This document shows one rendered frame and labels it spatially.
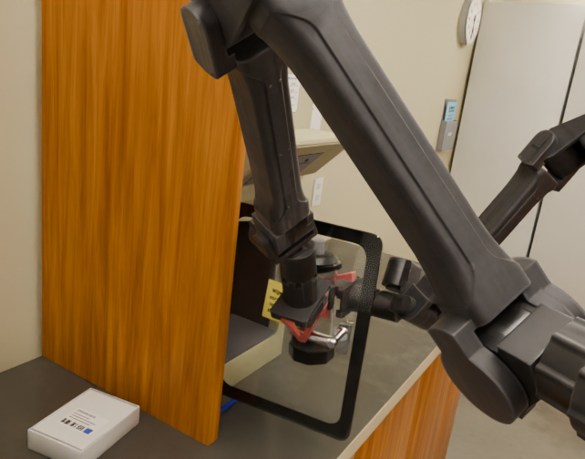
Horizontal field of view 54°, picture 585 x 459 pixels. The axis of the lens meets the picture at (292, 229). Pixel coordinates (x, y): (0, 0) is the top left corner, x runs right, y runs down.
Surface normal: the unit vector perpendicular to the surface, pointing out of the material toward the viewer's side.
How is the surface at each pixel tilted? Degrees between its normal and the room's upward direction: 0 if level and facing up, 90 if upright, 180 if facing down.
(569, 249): 90
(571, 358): 59
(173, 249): 90
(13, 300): 90
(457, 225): 69
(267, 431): 0
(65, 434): 0
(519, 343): 34
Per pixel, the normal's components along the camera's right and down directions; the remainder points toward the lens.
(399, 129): 0.29, -0.06
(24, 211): 0.85, 0.24
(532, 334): -0.38, -0.76
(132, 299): -0.52, 0.18
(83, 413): 0.12, -0.95
